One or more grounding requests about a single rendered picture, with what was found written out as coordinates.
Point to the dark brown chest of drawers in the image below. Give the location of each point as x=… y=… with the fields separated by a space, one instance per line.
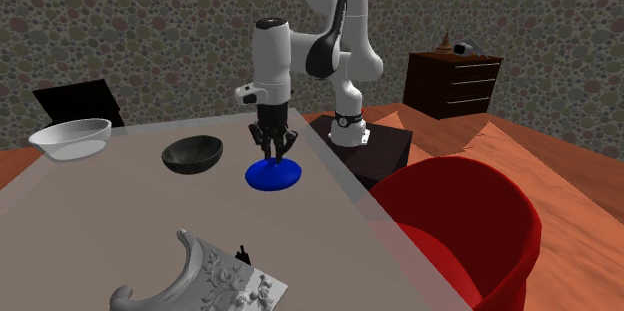
x=448 y=86

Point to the dark grey bowl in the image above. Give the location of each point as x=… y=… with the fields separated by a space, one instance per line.
x=192 y=156

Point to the blue round dish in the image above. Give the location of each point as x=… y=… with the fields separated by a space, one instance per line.
x=273 y=177

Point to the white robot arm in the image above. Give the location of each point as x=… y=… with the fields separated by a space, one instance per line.
x=271 y=64

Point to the dark robot stand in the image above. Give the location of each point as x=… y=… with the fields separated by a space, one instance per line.
x=385 y=151

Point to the white ornate carved ornament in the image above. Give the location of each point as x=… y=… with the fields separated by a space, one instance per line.
x=204 y=280

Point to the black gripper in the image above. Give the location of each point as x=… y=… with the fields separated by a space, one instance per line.
x=272 y=115

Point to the small black object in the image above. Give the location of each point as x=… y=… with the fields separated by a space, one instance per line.
x=242 y=255

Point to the white bowl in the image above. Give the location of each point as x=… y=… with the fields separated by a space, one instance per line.
x=73 y=137

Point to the red armchair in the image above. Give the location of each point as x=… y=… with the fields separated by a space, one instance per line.
x=468 y=222

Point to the black flat panel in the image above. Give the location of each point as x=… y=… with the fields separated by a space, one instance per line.
x=78 y=100

